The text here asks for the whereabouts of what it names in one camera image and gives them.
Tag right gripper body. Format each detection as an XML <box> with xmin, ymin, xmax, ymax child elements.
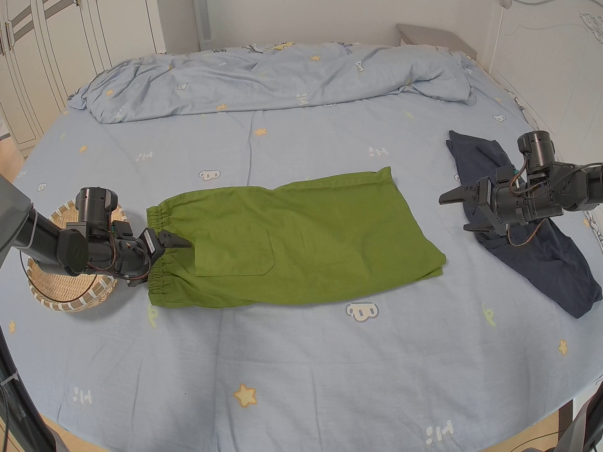
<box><xmin>477</xmin><ymin>177</ymin><xmax>564</xmax><ymax>237</ymax></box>

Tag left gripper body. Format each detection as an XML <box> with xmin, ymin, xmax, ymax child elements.
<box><xmin>89</xmin><ymin>227</ymin><xmax>166</xmax><ymax>289</ymax></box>

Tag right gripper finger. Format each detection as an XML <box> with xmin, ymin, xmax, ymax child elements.
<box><xmin>438</xmin><ymin>182</ymin><xmax>482</xmax><ymax>205</ymax></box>
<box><xmin>464</xmin><ymin>216</ymin><xmax>503</xmax><ymax>243</ymax></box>

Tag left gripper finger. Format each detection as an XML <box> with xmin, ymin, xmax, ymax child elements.
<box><xmin>158</xmin><ymin>230</ymin><xmax>192</xmax><ymax>253</ymax></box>

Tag green shorts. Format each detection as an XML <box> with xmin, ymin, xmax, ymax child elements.
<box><xmin>146</xmin><ymin>166</ymin><xmax>447</xmax><ymax>309</ymax></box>

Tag round woven basket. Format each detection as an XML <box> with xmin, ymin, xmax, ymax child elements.
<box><xmin>27</xmin><ymin>200</ymin><xmax>129</xmax><ymax>313</ymax></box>

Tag dark blue garment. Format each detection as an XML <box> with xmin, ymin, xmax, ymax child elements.
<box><xmin>446</xmin><ymin>130</ymin><xmax>603</xmax><ymax>319</ymax></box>

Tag bed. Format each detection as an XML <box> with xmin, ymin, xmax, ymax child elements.
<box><xmin>0</xmin><ymin>0</ymin><xmax>603</xmax><ymax>452</ymax></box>

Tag grey bedside table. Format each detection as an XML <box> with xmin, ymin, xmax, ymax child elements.
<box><xmin>396</xmin><ymin>23</ymin><xmax>477</xmax><ymax>60</ymax></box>

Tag pale blue quilt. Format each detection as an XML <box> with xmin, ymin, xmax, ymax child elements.
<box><xmin>68</xmin><ymin>40</ymin><xmax>476</xmax><ymax>125</ymax></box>

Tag white wardrobe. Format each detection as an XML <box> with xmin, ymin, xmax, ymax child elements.
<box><xmin>0</xmin><ymin>0</ymin><xmax>166</xmax><ymax>148</ymax></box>

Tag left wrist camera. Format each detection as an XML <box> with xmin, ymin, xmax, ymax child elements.
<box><xmin>112</xmin><ymin>220</ymin><xmax>142</xmax><ymax>248</ymax></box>

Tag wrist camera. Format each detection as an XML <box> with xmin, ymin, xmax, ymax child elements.
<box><xmin>112</xmin><ymin>220</ymin><xmax>142</xmax><ymax>248</ymax></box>
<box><xmin>495</xmin><ymin>164</ymin><xmax>524</xmax><ymax>191</ymax></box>

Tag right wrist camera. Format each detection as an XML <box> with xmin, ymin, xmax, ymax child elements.
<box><xmin>495</xmin><ymin>164</ymin><xmax>524</xmax><ymax>191</ymax></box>

